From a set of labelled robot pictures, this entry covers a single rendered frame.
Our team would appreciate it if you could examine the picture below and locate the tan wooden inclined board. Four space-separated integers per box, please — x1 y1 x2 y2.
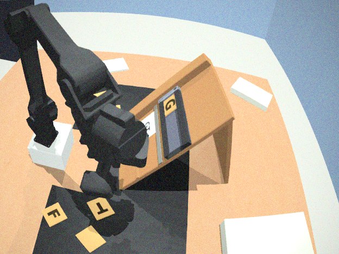
119 53 235 189

